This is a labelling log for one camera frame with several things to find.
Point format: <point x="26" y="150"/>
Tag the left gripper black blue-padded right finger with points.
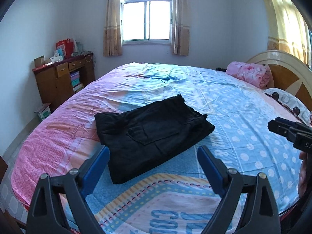
<point x="214" y="170"/>

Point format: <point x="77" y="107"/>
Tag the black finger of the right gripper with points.
<point x="281" y="129"/>

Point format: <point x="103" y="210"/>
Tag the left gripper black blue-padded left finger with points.
<point x="91" y="171"/>

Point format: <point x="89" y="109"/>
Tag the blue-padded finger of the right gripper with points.
<point x="292" y="123"/>

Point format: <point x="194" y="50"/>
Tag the black pants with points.
<point x="146" y="137"/>

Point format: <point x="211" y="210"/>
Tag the person's right hand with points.
<point x="302" y="185"/>

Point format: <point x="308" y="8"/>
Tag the white pillow with dark dots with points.
<point x="291" y="103"/>

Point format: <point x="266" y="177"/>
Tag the cream and brown headboard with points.
<point x="289" y="73"/>

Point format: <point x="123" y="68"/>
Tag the pink floral folded blanket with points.
<point x="257" y="75"/>

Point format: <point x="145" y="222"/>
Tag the small cardboard box on floor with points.
<point x="43" y="111"/>

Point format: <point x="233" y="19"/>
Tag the yellow curtain by headboard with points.
<point x="288" y="31"/>

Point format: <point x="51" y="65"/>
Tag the stacked books in desk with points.
<point x="76" y="82"/>

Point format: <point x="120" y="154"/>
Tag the brown wooden desk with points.
<point x="54" y="83"/>

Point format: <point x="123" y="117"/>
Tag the tissue box on desk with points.
<point x="57" y="57"/>

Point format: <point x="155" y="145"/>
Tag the brown cardboard box on desk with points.
<point x="38" y="62"/>

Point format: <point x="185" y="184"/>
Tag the red gift bag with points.
<point x="67" y="47"/>

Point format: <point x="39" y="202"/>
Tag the right beige curtain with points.
<point x="180" y="27"/>

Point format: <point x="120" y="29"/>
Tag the beige curtain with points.
<point x="112" y="30"/>
<point x="180" y="27"/>

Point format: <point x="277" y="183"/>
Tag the left beige curtain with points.
<point x="112" y="30"/>

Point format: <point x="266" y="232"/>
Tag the window with white frame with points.
<point x="146" y="21"/>

